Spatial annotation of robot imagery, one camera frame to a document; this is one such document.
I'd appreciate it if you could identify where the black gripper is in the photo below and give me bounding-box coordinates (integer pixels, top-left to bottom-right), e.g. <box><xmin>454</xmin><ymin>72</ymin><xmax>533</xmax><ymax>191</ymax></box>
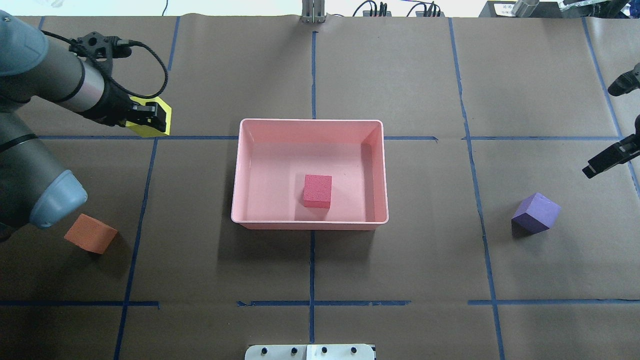
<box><xmin>82</xmin><ymin>75</ymin><xmax>168</xmax><ymax>133</ymax></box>

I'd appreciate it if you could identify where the yellow foam block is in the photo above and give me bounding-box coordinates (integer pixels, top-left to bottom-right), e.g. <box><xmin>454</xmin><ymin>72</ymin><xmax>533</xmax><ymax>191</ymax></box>
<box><xmin>124</xmin><ymin>96</ymin><xmax>172</xmax><ymax>138</ymax></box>

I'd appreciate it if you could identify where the purple foam block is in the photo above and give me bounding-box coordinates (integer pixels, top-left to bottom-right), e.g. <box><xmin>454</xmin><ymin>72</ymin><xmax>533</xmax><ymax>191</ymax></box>
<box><xmin>510</xmin><ymin>193</ymin><xmax>562</xmax><ymax>235</ymax></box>

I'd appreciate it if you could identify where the orange foam block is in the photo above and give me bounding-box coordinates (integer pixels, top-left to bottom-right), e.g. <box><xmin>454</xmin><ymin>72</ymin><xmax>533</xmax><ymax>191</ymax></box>
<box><xmin>64</xmin><ymin>213</ymin><xmax>119</xmax><ymax>255</ymax></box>

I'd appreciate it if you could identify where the red foam block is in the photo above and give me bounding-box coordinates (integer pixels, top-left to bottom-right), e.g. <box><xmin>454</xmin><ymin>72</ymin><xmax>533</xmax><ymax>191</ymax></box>
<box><xmin>302</xmin><ymin>174</ymin><xmax>333</xmax><ymax>208</ymax></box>

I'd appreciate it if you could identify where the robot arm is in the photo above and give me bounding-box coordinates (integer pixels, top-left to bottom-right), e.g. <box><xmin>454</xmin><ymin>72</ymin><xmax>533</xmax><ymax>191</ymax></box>
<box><xmin>0</xmin><ymin>11</ymin><xmax>171</xmax><ymax>241</ymax></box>

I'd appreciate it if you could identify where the pink plastic bin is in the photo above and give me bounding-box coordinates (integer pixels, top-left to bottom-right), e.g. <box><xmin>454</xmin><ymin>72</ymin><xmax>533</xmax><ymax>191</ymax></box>
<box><xmin>230</xmin><ymin>118</ymin><xmax>390</xmax><ymax>231</ymax></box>

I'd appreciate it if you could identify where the aluminium frame post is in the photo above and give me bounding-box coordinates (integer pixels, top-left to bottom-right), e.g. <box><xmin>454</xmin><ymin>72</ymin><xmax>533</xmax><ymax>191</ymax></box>
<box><xmin>300</xmin><ymin>0</ymin><xmax>326</xmax><ymax>24</ymax></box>

